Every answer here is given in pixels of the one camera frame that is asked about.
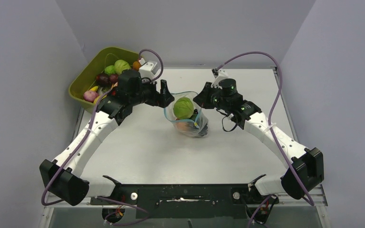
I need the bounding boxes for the orange tangerine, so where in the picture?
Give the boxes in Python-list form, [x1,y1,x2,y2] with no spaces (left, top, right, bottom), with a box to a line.
[132,61,142,71]

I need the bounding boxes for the yellow mango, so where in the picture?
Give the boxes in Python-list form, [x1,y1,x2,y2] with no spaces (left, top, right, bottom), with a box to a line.
[93,95,107,104]

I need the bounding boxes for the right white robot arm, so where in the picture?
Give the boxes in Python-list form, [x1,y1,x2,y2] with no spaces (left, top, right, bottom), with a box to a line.
[193,78,324,203]

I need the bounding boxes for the dark green avocado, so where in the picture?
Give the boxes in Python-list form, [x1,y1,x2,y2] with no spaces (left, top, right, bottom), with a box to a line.
[190,114,200,122]

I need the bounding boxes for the clear zip top bag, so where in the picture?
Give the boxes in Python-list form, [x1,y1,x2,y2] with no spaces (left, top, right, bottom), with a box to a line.
[163,91,209,138]

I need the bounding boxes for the dark grape bunch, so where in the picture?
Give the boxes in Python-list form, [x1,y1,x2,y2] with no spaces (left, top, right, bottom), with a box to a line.
[193,109,208,137]

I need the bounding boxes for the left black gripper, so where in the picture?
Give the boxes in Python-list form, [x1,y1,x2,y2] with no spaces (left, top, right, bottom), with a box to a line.
[130,75,173,108]

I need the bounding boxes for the green cabbage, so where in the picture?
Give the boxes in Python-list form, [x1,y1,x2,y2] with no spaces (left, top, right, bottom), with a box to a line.
[173,97,195,119]
[114,59,132,75]

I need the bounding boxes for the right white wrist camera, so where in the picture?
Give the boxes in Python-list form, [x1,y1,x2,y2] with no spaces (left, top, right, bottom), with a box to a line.
[211,68,229,88]

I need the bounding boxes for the dark red apple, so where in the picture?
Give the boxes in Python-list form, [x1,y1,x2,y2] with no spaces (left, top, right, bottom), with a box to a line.
[96,73,111,87]

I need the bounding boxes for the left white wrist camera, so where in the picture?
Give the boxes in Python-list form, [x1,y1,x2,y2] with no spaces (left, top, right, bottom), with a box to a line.
[138,58,161,82]

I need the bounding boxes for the lime green fruit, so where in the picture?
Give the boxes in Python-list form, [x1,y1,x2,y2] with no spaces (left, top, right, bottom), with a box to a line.
[104,65,116,75]

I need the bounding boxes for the olive green plastic bin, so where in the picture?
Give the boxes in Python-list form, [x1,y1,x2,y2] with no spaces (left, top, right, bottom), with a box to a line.
[68,47,138,113]

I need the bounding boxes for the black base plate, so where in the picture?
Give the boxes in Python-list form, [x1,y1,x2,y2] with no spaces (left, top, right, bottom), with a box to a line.
[90,184,279,224]

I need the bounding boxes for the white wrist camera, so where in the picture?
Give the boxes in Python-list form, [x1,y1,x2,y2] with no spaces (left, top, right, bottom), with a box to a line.
[138,58,161,82]
[211,68,229,88]

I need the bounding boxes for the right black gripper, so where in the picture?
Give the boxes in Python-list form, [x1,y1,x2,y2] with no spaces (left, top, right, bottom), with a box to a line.
[194,82,230,111]

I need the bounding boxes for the orange peach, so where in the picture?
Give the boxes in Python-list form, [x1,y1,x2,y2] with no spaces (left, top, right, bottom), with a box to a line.
[176,122,192,132]

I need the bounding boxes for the yellow banana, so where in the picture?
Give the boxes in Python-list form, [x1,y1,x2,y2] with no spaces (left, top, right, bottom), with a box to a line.
[89,86,99,92]

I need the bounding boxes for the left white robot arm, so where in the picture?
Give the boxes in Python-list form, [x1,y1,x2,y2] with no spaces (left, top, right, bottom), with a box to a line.
[39,70,174,206]

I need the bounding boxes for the pink red onion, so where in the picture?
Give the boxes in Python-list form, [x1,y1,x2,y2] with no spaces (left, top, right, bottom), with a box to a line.
[83,90,99,103]

